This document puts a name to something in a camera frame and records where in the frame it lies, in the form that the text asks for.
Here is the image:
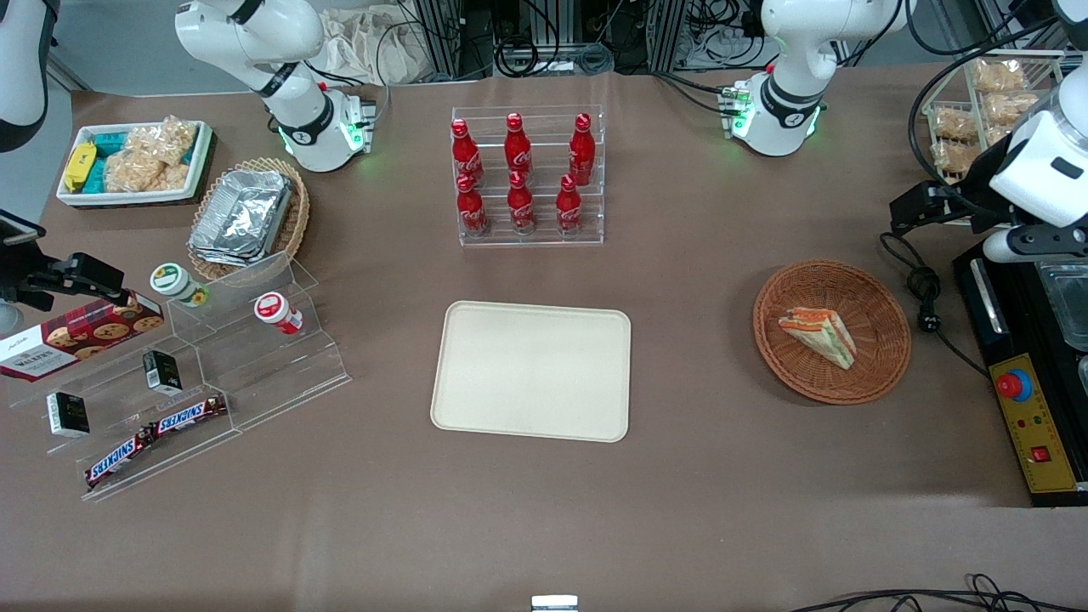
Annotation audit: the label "red lid yogurt cup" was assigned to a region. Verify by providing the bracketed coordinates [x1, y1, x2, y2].
[253, 291, 304, 336]

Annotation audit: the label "yellow snack pack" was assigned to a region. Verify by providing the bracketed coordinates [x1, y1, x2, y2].
[63, 142, 98, 193]

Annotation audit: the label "clear container on machine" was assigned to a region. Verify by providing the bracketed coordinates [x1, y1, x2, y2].
[1034, 260, 1088, 352]

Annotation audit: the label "green lid yogurt cup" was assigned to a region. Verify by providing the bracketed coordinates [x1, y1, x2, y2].
[150, 263, 210, 309]

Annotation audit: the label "red cola bottle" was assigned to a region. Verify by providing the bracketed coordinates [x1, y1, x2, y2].
[555, 173, 585, 235]
[456, 173, 490, 238]
[507, 169, 537, 235]
[503, 111, 535, 182]
[568, 112, 597, 187]
[450, 118, 485, 187]

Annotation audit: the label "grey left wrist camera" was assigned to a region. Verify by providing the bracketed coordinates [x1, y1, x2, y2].
[983, 224, 1088, 266]

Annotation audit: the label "white rectangular bin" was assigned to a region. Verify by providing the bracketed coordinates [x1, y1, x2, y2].
[55, 118, 215, 210]

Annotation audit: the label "beige cloth bag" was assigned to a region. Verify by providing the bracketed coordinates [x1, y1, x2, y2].
[319, 7, 430, 87]

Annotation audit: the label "red walkers cookie box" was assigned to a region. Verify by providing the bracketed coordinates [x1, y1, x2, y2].
[0, 291, 166, 384]

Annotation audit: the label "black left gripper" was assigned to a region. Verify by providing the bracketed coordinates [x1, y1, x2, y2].
[889, 181, 1027, 238]

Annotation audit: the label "beige rectangular tray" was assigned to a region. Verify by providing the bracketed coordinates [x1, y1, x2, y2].
[429, 299, 633, 445]

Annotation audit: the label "round brown wicker basket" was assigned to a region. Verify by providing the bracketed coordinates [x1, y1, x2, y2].
[752, 258, 913, 406]

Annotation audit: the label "red-brown snickers bar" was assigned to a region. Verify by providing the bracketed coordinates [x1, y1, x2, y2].
[84, 428, 156, 490]
[150, 393, 230, 438]

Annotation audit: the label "black cables bundle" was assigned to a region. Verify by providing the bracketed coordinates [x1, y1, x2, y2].
[789, 573, 1088, 612]

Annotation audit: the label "white wire basket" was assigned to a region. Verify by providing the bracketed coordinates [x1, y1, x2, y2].
[921, 49, 1068, 229]

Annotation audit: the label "teal snack pack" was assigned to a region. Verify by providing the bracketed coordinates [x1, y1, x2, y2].
[83, 131, 130, 193]

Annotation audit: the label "clear acrylic bottle rack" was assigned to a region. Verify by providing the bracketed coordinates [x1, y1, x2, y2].
[450, 103, 607, 248]

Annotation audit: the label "small black box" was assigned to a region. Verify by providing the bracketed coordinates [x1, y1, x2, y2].
[46, 390, 92, 439]
[141, 348, 184, 397]

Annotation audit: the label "clear rice cracker bag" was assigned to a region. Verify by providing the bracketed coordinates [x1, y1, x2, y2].
[126, 116, 199, 167]
[103, 149, 191, 195]

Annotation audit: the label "stacked aluminium foil trays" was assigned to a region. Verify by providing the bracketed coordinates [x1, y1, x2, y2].
[188, 169, 295, 267]

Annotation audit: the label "oval light wicker basket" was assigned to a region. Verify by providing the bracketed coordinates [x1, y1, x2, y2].
[186, 156, 312, 282]

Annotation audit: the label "aluminium frame rack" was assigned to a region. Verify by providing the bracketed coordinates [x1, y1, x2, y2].
[413, 0, 691, 82]

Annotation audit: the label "black machine with yellow panel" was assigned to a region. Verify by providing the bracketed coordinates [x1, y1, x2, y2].
[951, 235, 1088, 508]

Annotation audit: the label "triangular sandwich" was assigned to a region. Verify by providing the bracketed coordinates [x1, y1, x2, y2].
[777, 307, 858, 371]

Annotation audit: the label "black power cable with plug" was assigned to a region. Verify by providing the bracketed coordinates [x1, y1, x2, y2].
[879, 230, 992, 380]

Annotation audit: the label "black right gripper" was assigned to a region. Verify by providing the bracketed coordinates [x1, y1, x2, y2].
[0, 252, 139, 313]

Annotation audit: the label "clear fried snack bag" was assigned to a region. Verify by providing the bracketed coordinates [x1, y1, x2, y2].
[984, 90, 1043, 127]
[932, 107, 980, 143]
[972, 58, 1028, 94]
[932, 139, 989, 175]

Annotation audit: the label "clear acrylic stepped shelf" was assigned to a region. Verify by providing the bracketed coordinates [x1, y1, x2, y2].
[7, 250, 353, 503]

